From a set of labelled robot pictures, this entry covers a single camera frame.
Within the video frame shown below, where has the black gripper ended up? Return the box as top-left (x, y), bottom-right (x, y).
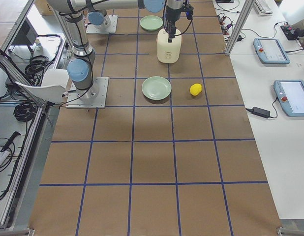
top-left (165, 0), bottom-right (183, 42)

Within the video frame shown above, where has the cream rice cooker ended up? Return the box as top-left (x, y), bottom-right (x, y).
top-left (157, 29), bottom-right (182, 63)

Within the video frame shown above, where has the far green plate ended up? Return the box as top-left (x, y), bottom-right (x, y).
top-left (140, 15), bottom-right (163, 31)

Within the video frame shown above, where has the green plate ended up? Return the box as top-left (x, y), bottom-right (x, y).
top-left (140, 15), bottom-right (163, 31)
top-left (141, 76), bottom-right (172, 100)

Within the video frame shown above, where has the near green plate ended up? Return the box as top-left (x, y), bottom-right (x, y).
top-left (141, 76), bottom-right (172, 100)

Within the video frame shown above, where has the yellow lemon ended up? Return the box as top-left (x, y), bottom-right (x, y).
top-left (189, 83), bottom-right (202, 96)

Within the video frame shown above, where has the white keyboard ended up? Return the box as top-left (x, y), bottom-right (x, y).
top-left (254, 0), bottom-right (273, 16)

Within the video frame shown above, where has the far teach pendant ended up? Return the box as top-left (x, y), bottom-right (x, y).
top-left (253, 38), bottom-right (290, 64)

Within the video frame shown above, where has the teach pendant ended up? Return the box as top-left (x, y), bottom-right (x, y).
top-left (274, 80), bottom-right (304, 117)
top-left (253, 38), bottom-right (290, 64)

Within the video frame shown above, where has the black red controller box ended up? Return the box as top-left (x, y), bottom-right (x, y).
top-left (280, 25), bottom-right (299, 40)

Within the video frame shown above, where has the black power adapter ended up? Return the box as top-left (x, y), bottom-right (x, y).
top-left (251, 107), bottom-right (271, 118)

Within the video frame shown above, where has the white chair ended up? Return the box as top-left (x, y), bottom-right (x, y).
top-left (16, 68), bottom-right (69, 103)

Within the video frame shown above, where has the cardboard box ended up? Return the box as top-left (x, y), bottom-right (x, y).
top-left (34, 0), bottom-right (59, 16)

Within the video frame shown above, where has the near teach pendant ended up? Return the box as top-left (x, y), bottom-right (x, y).
top-left (274, 80), bottom-right (304, 117)

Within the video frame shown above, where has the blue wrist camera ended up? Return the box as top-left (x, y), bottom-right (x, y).
top-left (185, 3), bottom-right (194, 21)

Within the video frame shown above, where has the aluminium frame post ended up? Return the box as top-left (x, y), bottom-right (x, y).
top-left (225, 0), bottom-right (255, 56)

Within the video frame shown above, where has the black coiled cable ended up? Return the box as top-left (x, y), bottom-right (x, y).
top-left (13, 101), bottom-right (34, 123)

